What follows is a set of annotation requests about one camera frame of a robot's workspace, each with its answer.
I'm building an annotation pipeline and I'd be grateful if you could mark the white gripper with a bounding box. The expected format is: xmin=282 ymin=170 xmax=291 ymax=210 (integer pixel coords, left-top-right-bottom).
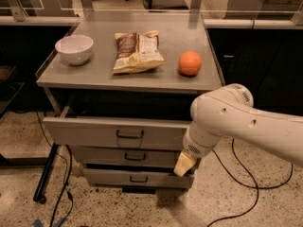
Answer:
xmin=173 ymin=128 xmax=218 ymax=177

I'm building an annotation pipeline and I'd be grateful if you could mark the grey top drawer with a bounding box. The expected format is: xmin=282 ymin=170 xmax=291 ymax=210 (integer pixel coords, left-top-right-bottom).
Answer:
xmin=44 ymin=107 xmax=189 ymax=150

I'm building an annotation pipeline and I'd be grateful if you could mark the grey drawer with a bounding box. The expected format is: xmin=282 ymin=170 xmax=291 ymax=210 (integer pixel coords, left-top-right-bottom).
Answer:
xmin=44 ymin=107 xmax=189 ymax=150
xmin=71 ymin=146 xmax=180 ymax=168
xmin=83 ymin=167 xmax=194 ymax=189

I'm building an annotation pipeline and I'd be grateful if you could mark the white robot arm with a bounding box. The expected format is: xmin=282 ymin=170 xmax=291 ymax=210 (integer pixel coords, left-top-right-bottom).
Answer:
xmin=174 ymin=83 xmax=303 ymax=177

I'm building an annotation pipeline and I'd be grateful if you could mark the grey bottom drawer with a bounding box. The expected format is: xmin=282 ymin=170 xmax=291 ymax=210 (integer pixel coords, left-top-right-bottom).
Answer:
xmin=83 ymin=167 xmax=194 ymax=189

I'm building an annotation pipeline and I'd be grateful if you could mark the grey metal drawer cabinet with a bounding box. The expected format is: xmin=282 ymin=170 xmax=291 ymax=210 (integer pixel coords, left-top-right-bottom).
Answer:
xmin=37 ymin=11 xmax=223 ymax=190

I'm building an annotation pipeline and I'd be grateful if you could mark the grey middle drawer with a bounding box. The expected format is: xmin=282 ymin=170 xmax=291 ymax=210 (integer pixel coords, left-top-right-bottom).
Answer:
xmin=71 ymin=146 xmax=180 ymax=168

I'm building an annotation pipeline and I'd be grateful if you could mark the orange fruit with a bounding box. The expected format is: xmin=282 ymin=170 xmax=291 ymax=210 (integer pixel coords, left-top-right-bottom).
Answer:
xmin=178 ymin=51 xmax=202 ymax=77

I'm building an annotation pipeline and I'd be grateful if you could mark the brown chip bag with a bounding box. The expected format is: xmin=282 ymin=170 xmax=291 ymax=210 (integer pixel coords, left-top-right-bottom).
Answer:
xmin=113 ymin=30 xmax=166 ymax=75

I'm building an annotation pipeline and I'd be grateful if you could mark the black table leg with caster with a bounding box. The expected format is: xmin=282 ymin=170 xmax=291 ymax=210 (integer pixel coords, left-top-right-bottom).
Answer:
xmin=33 ymin=144 xmax=59 ymax=204

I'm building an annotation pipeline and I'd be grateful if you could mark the white ceramic bowl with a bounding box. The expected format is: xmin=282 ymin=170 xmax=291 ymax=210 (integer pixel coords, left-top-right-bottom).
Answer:
xmin=55 ymin=35 xmax=94 ymax=65

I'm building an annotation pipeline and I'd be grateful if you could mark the black floor cable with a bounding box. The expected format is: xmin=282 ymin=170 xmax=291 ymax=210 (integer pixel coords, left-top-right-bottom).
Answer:
xmin=206 ymin=138 xmax=294 ymax=227

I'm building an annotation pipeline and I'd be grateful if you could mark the black cable left floor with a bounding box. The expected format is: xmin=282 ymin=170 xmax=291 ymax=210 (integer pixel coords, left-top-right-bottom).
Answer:
xmin=32 ymin=111 xmax=75 ymax=227

